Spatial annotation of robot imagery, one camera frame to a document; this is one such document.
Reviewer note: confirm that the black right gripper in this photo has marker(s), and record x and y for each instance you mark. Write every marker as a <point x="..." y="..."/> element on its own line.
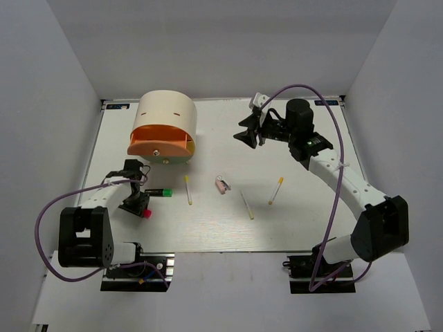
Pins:
<point x="250" y="136"/>

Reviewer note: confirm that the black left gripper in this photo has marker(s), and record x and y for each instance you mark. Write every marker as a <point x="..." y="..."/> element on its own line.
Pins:
<point x="137" y="209"/>

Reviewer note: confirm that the pink black highlighter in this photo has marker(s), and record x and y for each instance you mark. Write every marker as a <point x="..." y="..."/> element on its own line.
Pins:
<point x="147" y="213"/>

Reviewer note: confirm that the green black highlighter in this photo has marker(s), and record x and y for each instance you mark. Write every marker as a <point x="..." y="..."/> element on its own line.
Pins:
<point x="163" y="192"/>

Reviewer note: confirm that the orange organizer drawer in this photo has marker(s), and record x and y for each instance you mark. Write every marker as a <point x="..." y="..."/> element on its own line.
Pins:
<point x="165" y="141"/>

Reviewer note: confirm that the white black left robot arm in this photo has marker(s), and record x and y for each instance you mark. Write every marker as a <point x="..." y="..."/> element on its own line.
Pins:
<point x="85" y="236"/>

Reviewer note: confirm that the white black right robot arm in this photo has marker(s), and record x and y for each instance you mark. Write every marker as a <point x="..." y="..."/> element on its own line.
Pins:
<point x="381" y="221"/>

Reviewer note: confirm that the white pen bright yellow cap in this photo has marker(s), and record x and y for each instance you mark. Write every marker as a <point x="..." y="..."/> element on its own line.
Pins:
<point x="189" y="197"/>

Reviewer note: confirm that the white pen orange-yellow cap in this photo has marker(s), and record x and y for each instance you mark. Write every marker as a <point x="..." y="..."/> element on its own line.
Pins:
<point x="276" y="190"/>

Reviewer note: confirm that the pink white mini stapler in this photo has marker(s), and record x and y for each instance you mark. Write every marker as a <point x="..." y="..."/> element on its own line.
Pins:
<point x="222" y="186"/>

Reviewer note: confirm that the white pen pale yellow ends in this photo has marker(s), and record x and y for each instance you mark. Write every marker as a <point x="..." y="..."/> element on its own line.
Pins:
<point x="248" y="207"/>

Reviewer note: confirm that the blue logo sticker right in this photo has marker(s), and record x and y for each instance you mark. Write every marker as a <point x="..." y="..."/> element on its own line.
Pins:
<point x="328" y="102"/>

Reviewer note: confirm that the blue logo sticker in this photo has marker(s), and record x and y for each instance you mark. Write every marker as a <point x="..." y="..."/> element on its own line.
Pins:
<point x="328" y="102"/>
<point x="118" y="106"/>

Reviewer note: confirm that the cream round drawer organizer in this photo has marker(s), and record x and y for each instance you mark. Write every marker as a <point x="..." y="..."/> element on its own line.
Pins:
<point x="167" y="108"/>

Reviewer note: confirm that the blue logo sticker left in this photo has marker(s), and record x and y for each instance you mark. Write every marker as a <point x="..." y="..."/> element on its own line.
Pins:
<point x="118" y="106"/>

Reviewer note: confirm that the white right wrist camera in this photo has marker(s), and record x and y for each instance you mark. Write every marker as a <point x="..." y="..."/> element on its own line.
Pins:
<point x="258" y="100"/>

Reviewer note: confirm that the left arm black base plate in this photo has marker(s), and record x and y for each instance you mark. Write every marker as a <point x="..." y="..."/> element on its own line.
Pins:
<point x="153" y="273"/>

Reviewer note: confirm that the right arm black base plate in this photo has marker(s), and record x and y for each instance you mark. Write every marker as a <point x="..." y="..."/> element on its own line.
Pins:
<point x="300" y="268"/>

